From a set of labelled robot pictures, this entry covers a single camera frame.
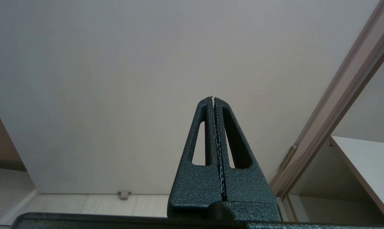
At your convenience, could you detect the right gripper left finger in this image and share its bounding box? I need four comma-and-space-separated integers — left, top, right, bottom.
167, 96, 227, 220

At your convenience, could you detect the beige closet shelf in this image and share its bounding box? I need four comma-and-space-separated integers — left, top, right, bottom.
329, 136, 384, 226

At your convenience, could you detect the dark baseboard strip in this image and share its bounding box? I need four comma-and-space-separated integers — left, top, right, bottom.
0, 158, 28, 172

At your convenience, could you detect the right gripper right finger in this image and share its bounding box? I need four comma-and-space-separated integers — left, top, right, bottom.
214, 97, 283, 222

